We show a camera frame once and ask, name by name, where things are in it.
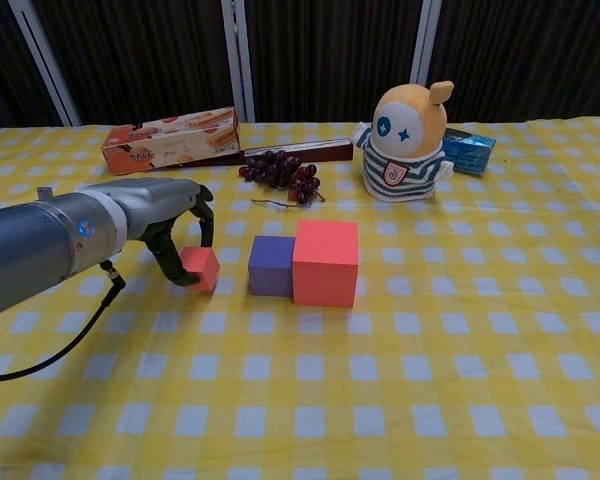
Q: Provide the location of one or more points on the dark purple grape bunch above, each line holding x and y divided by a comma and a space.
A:
280, 170

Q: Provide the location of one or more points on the yellow white checkered tablecloth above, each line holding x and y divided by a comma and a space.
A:
405, 375

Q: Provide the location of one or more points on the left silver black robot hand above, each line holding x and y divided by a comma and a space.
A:
160, 205

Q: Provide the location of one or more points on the yellow plush toy striped shirt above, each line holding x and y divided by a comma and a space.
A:
405, 150

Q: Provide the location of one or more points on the orange biscuit roll box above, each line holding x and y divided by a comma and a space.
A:
170, 142

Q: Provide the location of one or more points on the long dark red box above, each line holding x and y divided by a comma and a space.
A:
305, 151

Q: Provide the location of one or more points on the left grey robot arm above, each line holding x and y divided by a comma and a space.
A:
35, 250

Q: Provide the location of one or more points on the small red foam cube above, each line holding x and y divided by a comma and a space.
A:
205, 267

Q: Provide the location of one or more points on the blue cookie package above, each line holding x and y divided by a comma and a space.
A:
470, 152

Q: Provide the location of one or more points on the large red foam cube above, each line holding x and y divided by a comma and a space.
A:
325, 272

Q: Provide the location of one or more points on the white partition frame post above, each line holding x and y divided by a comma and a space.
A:
45, 65
425, 45
240, 60

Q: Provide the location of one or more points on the purple foam cube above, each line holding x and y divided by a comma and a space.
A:
272, 272

